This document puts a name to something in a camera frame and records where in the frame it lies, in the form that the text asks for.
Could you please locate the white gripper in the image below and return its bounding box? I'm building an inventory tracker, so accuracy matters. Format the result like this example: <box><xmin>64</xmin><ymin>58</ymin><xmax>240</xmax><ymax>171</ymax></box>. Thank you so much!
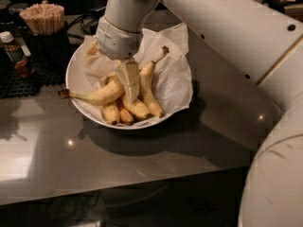
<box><xmin>85</xmin><ymin>16</ymin><xmax>143</xmax><ymax>103</ymax></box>

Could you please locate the yellow banana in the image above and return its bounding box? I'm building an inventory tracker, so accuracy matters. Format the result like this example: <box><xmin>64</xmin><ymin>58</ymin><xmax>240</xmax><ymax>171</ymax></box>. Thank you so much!
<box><xmin>116</xmin><ymin>99</ymin><xmax>134</xmax><ymax>126</ymax></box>
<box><xmin>139</xmin><ymin>46</ymin><xmax>169</xmax><ymax>118</ymax></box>
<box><xmin>58</xmin><ymin>77</ymin><xmax>124</xmax><ymax>106</ymax></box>
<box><xmin>120</xmin><ymin>94</ymin><xmax>152</xmax><ymax>121</ymax></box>
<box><xmin>101</xmin><ymin>101</ymin><xmax>120</xmax><ymax>125</ymax></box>

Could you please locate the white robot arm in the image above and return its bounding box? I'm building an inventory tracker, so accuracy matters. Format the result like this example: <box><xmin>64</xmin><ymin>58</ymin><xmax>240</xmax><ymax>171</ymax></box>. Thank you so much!
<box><xmin>97</xmin><ymin>0</ymin><xmax>303</xmax><ymax>227</ymax></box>

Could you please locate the white bowl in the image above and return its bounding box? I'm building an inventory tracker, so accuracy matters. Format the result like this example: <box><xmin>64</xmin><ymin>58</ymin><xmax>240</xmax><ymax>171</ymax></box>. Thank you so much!
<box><xmin>64</xmin><ymin>38</ymin><xmax>192</xmax><ymax>131</ymax></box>

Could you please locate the black stirrer cup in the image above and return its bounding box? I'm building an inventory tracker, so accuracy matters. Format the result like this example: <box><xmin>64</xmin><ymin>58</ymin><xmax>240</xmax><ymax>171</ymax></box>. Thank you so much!
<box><xmin>31</xmin><ymin>23</ymin><xmax>70</xmax><ymax>80</ymax></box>

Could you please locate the white paper liner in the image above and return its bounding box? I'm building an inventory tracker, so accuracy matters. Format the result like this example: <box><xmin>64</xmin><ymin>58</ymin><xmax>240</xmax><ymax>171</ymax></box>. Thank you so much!
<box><xmin>75</xmin><ymin>22</ymin><xmax>194</xmax><ymax>129</ymax></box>

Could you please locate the bundle of wooden stirrers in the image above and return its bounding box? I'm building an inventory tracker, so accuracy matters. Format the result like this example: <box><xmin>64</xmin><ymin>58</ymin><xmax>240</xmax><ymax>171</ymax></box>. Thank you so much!
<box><xmin>19</xmin><ymin>4</ymin><xmax>64</xmax><ymax>35</ymax></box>

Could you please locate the small brown sauce bottle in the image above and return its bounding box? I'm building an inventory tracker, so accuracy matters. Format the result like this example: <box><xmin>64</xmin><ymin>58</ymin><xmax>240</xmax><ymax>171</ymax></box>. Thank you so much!
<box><xmin>0</xmin><ymin>31</ymin><xmax>35</xmax><ymax>79</ymax></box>

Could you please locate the black rubber mat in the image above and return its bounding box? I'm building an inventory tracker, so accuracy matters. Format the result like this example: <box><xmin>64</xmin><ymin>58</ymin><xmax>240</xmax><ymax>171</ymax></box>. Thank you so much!
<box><xmin>0</xmin><ymin>48</ymin><xmax>63</xmax><ymax>98</ymax></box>

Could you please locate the dark lidded jar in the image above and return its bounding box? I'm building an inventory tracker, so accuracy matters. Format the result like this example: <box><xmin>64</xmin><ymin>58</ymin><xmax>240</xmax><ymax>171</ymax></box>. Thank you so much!
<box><xmin>9</xmin><ymin>3</ymin><xmax>29</xmax><ymax>27</ymax></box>

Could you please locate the black cables and adapter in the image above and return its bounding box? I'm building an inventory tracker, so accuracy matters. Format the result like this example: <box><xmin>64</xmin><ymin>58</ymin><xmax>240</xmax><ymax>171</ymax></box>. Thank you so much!
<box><xmin>65</xmin><ymin>5</ymin><xmax>107</xmax><ymax>40</ymax></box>

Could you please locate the black wire condiment rack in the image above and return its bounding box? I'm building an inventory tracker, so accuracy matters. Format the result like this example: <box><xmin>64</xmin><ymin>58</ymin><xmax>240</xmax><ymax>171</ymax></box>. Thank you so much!
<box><xmin>262</xmin><ymin>0</ymin><xmax>303</xmax><ymax>17</ymax></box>

